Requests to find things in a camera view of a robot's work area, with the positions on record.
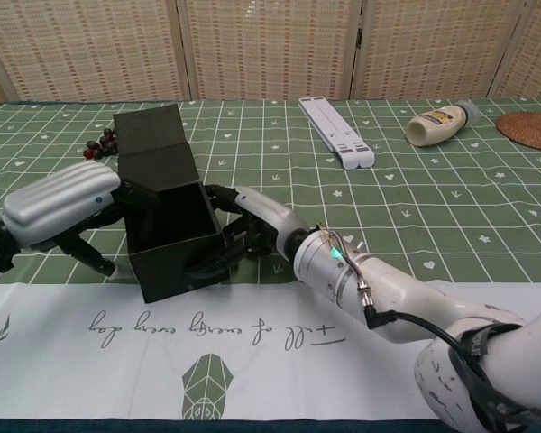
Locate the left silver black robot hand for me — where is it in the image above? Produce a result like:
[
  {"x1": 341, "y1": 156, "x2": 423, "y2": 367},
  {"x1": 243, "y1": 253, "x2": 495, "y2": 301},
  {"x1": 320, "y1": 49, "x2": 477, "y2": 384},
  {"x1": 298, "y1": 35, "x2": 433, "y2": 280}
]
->
[{"x1": 2, "y1": 161, "x2": 163, "y2": 281}]

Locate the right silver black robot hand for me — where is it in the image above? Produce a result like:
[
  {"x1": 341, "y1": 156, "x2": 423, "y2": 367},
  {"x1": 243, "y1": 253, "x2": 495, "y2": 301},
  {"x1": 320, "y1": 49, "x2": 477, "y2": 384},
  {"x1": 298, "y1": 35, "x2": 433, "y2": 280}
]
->
[{"x1": 187, "y1": 183, "x2": 310, "y2": 283}]

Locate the black foldable cardboard box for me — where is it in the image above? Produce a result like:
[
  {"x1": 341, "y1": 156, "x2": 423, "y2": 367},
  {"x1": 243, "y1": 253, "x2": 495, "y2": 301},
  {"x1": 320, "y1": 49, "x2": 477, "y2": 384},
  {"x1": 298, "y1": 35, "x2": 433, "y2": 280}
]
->
[{"x1": 112, "y1": 103, "x2": 234, "y2": 305}]

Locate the dark red grape bunch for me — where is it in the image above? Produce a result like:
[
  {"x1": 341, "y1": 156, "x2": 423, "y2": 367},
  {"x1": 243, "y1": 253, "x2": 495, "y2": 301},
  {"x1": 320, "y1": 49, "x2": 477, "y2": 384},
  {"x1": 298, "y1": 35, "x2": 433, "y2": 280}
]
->
[{"x1": 81, "y1": 127, "x2": 119, "y2": 161}]

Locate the white folding stand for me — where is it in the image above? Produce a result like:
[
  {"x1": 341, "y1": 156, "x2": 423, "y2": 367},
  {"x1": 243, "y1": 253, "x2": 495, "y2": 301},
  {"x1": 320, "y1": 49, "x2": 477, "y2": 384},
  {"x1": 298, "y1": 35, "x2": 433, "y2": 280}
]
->
[{"x1": 297, "y1": 96, "x2": 375, "y2": 171}]

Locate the cream mayonnaise squeeze bottle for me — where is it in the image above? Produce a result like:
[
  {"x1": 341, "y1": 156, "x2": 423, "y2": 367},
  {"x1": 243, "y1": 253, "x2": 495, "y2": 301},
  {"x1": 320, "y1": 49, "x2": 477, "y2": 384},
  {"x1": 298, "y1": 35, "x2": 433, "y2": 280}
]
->
[{"x1": 405, "y1": 101, "x2": 481, "y2": 148}]

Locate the round brown woven coaster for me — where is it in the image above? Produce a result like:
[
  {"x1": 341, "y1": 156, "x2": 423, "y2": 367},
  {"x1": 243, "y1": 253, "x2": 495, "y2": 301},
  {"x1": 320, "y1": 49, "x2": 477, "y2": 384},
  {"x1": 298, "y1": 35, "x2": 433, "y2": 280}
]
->
[{"x1": 495, "y1": 111, "x2": 541, "y2": 152}]

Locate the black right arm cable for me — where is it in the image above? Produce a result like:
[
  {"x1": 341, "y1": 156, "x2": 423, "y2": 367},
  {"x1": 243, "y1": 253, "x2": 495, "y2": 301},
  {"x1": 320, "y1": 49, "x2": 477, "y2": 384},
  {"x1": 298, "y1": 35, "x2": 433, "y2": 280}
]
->
[{"x1": 358, "y1": 279, "x2": 519, "y2": 433}]

